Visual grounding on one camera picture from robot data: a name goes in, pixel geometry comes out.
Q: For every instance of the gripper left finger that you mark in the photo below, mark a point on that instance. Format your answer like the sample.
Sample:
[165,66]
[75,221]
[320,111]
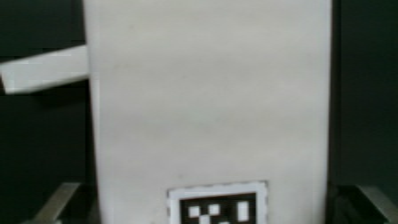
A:
[70,207]

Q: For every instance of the small white cabinet top box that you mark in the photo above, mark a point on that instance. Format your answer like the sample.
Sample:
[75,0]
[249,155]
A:
[210,88]

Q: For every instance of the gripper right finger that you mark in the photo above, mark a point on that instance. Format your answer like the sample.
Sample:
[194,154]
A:
[359,206]

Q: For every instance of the white U-shaped frame wall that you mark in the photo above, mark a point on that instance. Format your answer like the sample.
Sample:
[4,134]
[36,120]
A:
[46,70]

